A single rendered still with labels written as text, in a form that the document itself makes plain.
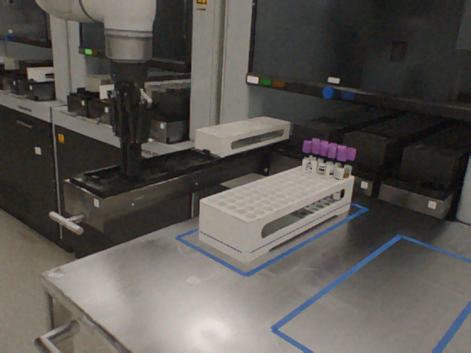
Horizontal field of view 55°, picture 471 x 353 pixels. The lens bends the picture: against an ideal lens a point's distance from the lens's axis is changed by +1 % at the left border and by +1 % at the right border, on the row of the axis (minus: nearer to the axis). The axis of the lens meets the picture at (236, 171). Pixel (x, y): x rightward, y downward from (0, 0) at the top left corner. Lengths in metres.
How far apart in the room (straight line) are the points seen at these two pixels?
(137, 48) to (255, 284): 0.52
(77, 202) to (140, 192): 0.12
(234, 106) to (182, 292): 0.89
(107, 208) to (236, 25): 0.71
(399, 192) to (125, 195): 0.59
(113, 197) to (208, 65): 0.68
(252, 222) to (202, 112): 0.90
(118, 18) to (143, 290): 0.52
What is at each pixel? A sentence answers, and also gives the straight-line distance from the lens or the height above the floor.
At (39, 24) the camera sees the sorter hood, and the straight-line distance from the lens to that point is 2.23.
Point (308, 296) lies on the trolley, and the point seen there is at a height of 0.82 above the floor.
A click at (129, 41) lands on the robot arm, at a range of 0.90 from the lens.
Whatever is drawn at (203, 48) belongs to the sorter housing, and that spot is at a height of 1.05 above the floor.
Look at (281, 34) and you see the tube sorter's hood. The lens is 1.24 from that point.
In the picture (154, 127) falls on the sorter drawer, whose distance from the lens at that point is 1.51.
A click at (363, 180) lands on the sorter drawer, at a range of 1.07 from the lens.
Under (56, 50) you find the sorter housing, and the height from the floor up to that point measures 0.96.
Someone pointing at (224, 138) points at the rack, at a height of 0.86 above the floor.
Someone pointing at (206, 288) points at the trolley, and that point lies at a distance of 0.57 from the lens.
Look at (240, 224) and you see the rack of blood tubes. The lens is 0.61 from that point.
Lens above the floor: 1.14
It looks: 19 degrees down
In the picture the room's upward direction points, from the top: 4 degrees clockwise
